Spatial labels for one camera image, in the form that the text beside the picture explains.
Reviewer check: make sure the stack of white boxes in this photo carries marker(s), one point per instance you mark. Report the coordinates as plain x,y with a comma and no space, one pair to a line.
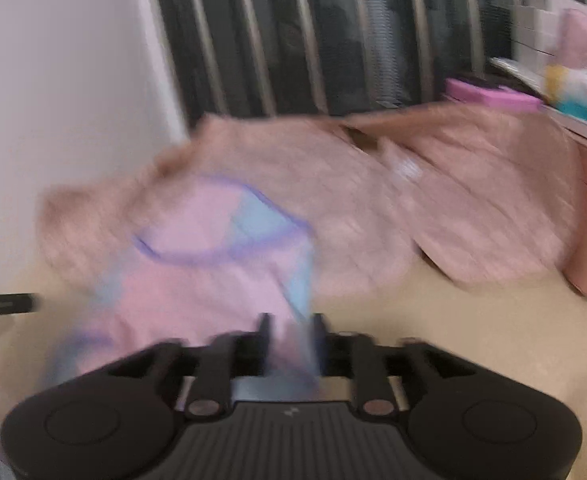
535,29

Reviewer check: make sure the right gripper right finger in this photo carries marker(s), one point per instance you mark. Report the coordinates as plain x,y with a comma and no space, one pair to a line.
355,357

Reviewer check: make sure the pink pouch bag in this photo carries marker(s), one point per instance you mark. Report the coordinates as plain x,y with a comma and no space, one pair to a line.
571,49

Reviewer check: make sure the magenta flat box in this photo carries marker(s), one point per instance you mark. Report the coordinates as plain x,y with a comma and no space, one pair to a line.
502,98

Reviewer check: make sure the pink quilted jacket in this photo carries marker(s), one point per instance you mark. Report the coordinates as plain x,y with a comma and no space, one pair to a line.
486,195

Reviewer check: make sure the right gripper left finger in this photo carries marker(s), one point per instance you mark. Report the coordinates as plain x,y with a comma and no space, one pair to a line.
215,367

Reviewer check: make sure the steel window railing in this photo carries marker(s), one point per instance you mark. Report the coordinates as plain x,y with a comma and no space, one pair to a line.
256,58

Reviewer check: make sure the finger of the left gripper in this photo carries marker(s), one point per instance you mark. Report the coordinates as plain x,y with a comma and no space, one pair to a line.
11,304

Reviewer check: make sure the white yellow plush toy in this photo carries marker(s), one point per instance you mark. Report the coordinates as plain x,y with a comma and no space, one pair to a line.
563,84

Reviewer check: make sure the pink blue purple garment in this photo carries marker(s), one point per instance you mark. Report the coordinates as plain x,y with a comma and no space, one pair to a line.
218,262

